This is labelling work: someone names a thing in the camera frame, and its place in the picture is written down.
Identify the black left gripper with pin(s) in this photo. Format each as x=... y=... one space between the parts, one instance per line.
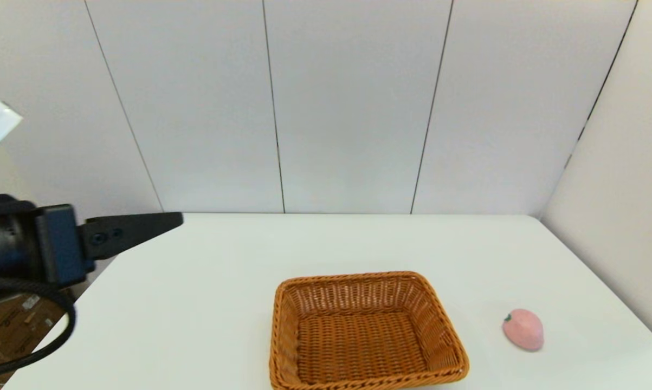
x=60 y=244

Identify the orange woven wicker basket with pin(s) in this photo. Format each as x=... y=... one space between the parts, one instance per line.
x=363 y=341

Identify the pink toy peach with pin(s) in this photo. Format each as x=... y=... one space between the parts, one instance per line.
x=523 y=330

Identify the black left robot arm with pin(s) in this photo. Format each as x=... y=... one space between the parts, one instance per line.
x=3 y=244

